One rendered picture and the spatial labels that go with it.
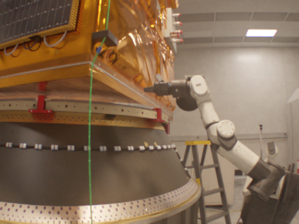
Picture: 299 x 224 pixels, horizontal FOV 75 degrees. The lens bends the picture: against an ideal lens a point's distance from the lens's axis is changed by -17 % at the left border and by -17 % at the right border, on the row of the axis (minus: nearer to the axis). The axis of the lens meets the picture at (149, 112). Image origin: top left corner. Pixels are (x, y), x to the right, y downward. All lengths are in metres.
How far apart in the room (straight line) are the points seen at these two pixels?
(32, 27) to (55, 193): 0.72
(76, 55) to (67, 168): 0.51
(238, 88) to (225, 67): 0.99
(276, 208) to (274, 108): 8.44
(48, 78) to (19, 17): 0.36
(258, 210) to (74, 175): 0.86
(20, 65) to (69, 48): 0.28
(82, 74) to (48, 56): 0.20
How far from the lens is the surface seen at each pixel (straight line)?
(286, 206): 1.13
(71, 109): 1.17
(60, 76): 0.90
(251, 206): 1.12
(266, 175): 0.95
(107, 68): 0.99
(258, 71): 9.61
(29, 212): 1.04
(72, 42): 0.91
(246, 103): 9.19
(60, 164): 1.09
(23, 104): 1.23
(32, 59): 1.03
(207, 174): 4.98
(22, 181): 1.10
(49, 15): 1.00
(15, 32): 1.12
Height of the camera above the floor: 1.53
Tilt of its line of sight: 7 degrees up
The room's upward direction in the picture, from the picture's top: straight up
